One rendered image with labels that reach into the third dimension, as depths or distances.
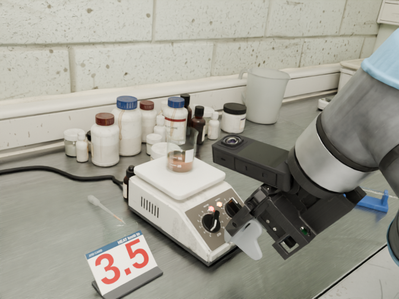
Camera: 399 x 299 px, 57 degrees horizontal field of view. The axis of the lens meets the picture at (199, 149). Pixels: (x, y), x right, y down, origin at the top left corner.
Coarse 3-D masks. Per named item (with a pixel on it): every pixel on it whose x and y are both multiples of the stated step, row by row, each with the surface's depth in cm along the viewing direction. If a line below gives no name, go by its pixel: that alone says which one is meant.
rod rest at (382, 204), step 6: (366, 198) 77; (372, 198) 77; (384, 198) 74; (360, 204) 76; (366, 204) 75; (372, 204) 75; (378, 204) 75; (384, 204) 74; (378, 210) 75; (384, 210) 74
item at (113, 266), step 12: (132, 240) 54; (108, 252) 52; (120, 252) 53; (132, 252) 53; (144, 252) 54; (96, 264) 50; (108, 264) 51; (120, 264) 52; (132, 264) 53; (144, 264) 54; (108, 276) 50; (120, 276) 51
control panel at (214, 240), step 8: (224, 192) 63; (232, 192) 64; (208, 200) 61; (216, 200) 61; (224, 200) 62; (240, 200) 64; (192, 208) 58; (200, 208) 59; (208, 208) 59; (216, 208) 60; (224, 208) 61; (192, 216) 57; (200, 216) 58; (224, 216) 60; (200, 224) 57; (224, 224) 59; (200, 232) 56; (208, 232) 56; (208, 240) 56; (216, 240) 56; (216, 248) 55
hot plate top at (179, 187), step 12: (144, 168) 64; (156, 168) 64; (204, 168) 66; (216, 168) 66; (156, 180) 60; (168, 180) 61; (180, 180) 61; (192, 180) 61; (204, 180) 62; (216, 180) 62; (168, 192) 58; (180, 192) 58; (192, 192) 59
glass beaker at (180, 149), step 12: (168, 132) 63; (180, 132) 65; (192, 132) 64; (168, 144) 62; (180, 144) 60; (192, 144) 61; (168, 156) 62; (180, 156) 61; (192, 156) 62; (168, 168) 63; (180, 168) 62; (192, 168) 64
